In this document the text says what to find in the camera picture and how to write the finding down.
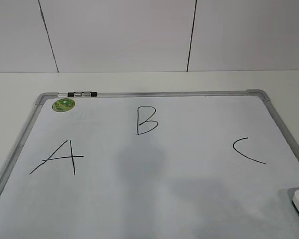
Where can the black silver hanging clip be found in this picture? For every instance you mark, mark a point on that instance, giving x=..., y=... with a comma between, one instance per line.
x=81, y=94

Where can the green round magnet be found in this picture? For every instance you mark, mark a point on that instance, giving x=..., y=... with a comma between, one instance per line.
x=63, y=105

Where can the white whiteboard with grey frame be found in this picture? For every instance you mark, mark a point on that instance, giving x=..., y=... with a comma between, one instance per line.
x=178, y=165

